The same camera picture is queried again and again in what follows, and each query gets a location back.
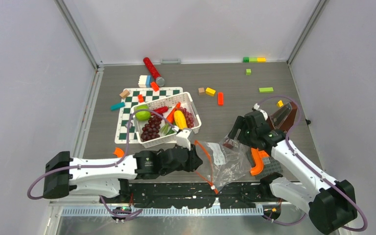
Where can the red rectangular block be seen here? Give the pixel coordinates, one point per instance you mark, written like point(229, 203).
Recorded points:
point(220, 99)

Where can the brown box with lid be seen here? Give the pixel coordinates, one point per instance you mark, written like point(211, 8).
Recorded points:
point(284, 118)

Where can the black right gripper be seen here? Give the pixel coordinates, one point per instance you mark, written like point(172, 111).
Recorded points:
point(240, 124)

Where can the tan wooden block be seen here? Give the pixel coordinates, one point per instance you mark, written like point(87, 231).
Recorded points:
point(124, 94)

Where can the orange curved track piece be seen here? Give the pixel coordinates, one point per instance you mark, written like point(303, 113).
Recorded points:
point(118, 152)

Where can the white slotted cable duct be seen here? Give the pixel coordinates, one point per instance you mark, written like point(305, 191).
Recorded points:
point(100, 211)

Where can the orange S-shaped track piece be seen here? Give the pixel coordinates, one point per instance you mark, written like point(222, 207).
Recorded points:
point(258, 157)

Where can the yellow fake banana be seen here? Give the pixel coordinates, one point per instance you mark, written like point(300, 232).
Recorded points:
point(180, 119)

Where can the white blue toy block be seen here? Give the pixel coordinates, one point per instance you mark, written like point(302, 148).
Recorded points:
point(144, 81)

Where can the small yellow cube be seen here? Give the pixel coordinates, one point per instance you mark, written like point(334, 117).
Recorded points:
point(279, 103)

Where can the small red block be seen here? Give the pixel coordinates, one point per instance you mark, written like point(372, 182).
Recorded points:
point(140, 98)

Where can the grey lego baseplate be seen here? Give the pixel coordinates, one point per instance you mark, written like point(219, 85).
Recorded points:
point(270, 166)

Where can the red cylinder tube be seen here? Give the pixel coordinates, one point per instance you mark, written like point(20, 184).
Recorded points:
point(160, 81)

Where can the dark red fake plum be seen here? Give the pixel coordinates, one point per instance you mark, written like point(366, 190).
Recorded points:
point(229, 143)

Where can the teal block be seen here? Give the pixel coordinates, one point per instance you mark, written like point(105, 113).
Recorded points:
point(117, 106)

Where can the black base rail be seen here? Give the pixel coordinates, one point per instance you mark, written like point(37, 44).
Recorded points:
point(236, 195)

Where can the red block near tube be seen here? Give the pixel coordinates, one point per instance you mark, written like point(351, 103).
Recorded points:
point(154, 86)

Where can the pink fake grapes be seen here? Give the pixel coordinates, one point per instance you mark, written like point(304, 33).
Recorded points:
point(189, 117)

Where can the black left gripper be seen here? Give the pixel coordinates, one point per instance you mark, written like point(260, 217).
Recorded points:
point(194, 161)

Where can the clear zip top bag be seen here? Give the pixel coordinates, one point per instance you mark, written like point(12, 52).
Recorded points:
point(221, 165)

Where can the green fake apple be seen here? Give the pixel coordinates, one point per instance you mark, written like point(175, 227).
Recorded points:
point(142, 115)

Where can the orange fake carrot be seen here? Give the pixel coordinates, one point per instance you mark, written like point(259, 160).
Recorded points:
point(170, 117)

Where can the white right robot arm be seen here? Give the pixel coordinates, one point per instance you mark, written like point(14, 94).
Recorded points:
point(329, 203)

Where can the green fake chili pepper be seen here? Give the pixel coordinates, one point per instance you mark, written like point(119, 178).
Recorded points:
point(167, 130)

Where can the green white chessboard mat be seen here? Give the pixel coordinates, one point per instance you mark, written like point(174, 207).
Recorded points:
point(132, 100)

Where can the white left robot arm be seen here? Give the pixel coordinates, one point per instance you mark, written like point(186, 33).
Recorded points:
point(66, 175)

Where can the purple fake grapes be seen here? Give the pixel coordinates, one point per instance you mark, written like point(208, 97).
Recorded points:
point(151, 129)

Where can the white plastic basket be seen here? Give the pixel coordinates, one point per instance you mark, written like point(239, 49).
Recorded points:
point(186, 102)

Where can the brown wooden cube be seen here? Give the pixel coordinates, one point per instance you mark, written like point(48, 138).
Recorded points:
point(201, 91)

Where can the red fake chili pepper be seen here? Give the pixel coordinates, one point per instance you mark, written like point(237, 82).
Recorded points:
point(161, 110)

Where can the green yellow block row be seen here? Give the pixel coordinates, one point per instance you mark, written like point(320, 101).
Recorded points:
point(253, 60)

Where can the flat green block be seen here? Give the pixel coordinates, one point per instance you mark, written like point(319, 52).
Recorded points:
point(266, 89)

